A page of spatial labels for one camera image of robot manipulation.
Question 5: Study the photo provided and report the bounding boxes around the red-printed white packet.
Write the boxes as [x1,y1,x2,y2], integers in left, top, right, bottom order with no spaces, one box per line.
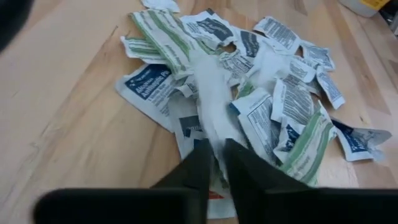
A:
[206,183,237,220]

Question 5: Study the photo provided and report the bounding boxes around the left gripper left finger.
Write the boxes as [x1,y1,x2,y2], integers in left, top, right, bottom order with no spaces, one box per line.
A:
[150,139,215,224]

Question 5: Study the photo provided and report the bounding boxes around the white-lidded wipes canister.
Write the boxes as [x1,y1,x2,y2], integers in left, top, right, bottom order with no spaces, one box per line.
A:
[338,0,392,18]

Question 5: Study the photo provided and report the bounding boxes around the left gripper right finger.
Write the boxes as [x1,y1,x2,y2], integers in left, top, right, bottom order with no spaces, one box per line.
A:
[223,139,312,224]

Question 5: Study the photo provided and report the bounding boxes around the green striped white packet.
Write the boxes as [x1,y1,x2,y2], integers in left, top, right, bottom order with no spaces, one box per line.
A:
[279,104,338,187]
[120,35,169,65]
[130,9,203,78]

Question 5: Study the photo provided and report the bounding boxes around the white bandage strip wrapper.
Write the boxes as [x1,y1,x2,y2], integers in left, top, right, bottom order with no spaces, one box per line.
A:
[248,46,293,91]
[141,0,181,13]
[189,49,246,187]

